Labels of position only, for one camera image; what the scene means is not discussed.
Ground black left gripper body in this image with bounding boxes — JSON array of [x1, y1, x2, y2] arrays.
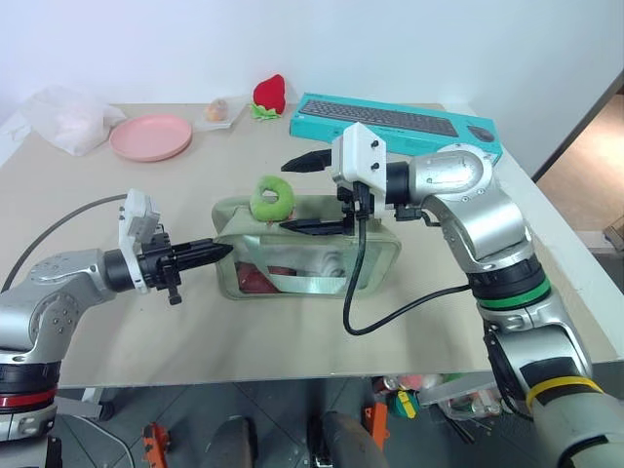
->
[[137, 231, 184, 307]]

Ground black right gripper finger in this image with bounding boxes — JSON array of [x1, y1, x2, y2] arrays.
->
[[279, 218, 349, 238], [280, 147, 334, 175]]

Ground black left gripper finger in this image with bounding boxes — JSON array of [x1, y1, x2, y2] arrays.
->
[[170, 238, 227, 256], [173, 247, 235, 272]]

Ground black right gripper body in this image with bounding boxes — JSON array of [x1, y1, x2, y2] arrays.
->
[[333, 178, 377, 236]]

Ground white cloth inside pouch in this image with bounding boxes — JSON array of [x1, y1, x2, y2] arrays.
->
[[290, 247, 353, 280]]

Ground red item inside pouch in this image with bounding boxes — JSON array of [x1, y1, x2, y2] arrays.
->
[[236, 261, 294, 294]]

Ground red strawberry plush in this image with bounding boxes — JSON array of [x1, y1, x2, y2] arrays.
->
[[250, 73, 288, 122]]

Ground teal keyboard box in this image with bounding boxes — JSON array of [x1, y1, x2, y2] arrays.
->
[[289, 92, 504, 166]]

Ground clear packet with small toy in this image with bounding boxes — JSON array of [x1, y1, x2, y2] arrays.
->
[[194, 96, 241, 132]]

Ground pink plate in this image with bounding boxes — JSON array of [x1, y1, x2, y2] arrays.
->
[[108, 113, 194, 164]]

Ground table leg with caster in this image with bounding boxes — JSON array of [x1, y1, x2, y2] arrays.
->
[[80, 386, 117, 421]]

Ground white plastic bag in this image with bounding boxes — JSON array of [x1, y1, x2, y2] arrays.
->
[[18, 86, 127, 158]]

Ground orange clamp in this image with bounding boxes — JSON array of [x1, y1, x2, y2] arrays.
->
[[140, 422, 173, 468], [359, 401, 390, 450]]

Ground dark rounded shape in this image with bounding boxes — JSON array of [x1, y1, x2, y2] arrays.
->
[[213, 415, 258, 468], [317, 410, 392, 468]]

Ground green and yellow package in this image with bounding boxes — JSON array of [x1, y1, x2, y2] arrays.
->
[[391, 389, 421, 419]]

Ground clear plastic bin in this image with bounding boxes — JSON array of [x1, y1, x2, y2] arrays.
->
[[417, 373, 504, 421]]

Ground green plush keychain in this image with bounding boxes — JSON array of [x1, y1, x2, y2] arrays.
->
[[249, 175, 295, 224]]

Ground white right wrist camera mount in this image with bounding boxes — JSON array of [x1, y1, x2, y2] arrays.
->
[[331, 122, 389, 216]]

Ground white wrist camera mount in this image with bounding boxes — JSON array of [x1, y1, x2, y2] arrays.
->
[[331, 122, 389, 216], [117, 188, 163, 296]]

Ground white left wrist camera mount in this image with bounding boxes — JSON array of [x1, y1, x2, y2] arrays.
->
[[117, 188, 163, 296]]

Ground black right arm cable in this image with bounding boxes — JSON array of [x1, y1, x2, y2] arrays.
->
[[342, 182, 477, 337]]

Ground grey left arm cable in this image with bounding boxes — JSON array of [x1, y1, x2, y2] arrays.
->
[[0, 193, 129, 294]]

